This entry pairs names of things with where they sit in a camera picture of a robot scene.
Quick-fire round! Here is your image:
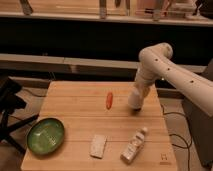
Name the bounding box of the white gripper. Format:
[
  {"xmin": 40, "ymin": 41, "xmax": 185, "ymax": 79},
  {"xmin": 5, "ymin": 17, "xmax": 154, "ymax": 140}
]
[{"xmin": 128, "ymin": 87, "xmax": 150, "ymax": 110}]

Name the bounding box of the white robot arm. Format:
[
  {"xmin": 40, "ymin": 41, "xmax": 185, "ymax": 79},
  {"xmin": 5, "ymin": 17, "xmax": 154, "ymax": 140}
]
[{"xmin": 128, "ymin": 43, "xmax": 213, "ymax": 117}]

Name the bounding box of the orange carrot toy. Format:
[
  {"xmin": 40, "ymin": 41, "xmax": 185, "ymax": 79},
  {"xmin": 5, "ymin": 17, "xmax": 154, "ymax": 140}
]
[{"xmin": 106, "ymin": 92, "xmax": 113, "ymax": 110}]

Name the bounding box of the white plastic bottle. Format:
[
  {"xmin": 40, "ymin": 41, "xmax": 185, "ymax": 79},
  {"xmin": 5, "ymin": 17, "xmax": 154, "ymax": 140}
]
[{"xmin": 120, "ymin": 127, "xmax": 148, "ymax": 164}]

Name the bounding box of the black chair base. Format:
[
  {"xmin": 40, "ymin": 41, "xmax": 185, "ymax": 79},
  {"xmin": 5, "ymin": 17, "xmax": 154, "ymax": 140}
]
[{"xmin": 0, "ymin": 76, "xmax": 38, "ymax": 154}]

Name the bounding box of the black floor cable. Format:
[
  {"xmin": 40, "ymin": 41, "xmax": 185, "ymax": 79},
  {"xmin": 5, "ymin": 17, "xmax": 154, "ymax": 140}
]
[{"xmin": 161, "ymin": 104, "xmax": 194, "ymax": 171}]

